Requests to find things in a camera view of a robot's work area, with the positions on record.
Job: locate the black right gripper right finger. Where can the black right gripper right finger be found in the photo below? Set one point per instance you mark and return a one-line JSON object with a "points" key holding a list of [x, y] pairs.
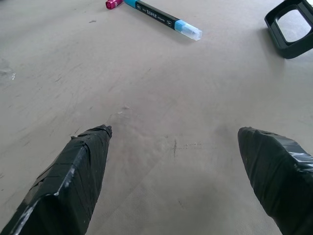
{"points": [[276, 176]]}

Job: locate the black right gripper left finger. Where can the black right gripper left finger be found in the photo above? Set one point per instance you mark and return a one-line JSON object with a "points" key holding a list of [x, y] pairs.
{"points": [[66, 186]]}

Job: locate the black plastic tray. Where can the black plastic tray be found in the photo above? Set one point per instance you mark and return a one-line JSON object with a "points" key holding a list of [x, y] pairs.
{"points": [[288, 36]]}

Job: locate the black and blue marker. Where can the black and blue marker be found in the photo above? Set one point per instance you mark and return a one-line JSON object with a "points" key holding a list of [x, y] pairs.
{"points": [[163, 17]]}

